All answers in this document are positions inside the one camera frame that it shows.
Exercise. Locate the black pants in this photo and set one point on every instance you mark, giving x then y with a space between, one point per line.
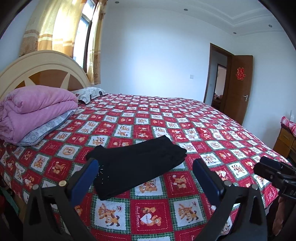
138 162

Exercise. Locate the wooden cabinet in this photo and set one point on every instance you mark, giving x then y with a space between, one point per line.
285 143

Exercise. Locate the pink folded blanket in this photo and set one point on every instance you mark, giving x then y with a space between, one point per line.
34 104

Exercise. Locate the cream and brown headboard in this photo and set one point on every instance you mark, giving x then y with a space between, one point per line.
46 62

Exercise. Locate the grey patterned pillow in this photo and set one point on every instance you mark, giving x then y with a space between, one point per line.
46 129

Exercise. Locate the person's right hand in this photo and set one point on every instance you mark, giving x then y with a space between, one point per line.
280 215

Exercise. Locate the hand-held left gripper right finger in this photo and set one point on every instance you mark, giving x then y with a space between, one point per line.
205 180

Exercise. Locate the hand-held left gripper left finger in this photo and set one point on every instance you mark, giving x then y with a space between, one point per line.
84 180

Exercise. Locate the white patterned pillow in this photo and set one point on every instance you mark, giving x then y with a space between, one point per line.
87 93

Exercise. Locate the brown sofa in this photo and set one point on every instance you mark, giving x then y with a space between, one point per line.
217 99

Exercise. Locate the wide yellow curtain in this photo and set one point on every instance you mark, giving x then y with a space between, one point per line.
50 25

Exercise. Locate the window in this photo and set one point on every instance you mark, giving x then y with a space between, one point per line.
82 39

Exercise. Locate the brown door frame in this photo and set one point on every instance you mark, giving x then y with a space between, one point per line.
207 69

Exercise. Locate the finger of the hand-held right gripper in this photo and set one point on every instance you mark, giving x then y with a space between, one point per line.
270 161
264 172

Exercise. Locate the brown wooden door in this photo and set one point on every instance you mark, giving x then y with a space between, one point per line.
238 92

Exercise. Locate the red paper door decoration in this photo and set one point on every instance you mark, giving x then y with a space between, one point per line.
240 73

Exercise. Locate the red checkered printed bedspread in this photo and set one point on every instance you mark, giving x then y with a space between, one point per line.
161 120

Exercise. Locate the red checkered cloth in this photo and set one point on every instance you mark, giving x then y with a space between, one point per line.
289 125

